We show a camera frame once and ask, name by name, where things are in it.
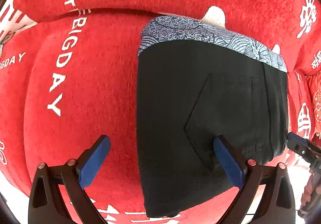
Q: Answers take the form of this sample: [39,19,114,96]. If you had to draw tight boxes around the person's right hand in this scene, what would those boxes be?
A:
[301,175,313,206]

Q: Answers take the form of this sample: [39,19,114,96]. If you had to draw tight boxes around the red embroidered cushion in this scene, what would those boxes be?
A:
[305,73,321,140]

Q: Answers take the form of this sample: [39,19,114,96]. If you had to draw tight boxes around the black pants with grey waistband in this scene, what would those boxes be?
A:
[137,16,288,217]

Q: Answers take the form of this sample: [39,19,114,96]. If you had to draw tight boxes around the red bed cover white lettering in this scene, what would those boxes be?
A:
[0,0,321,224]

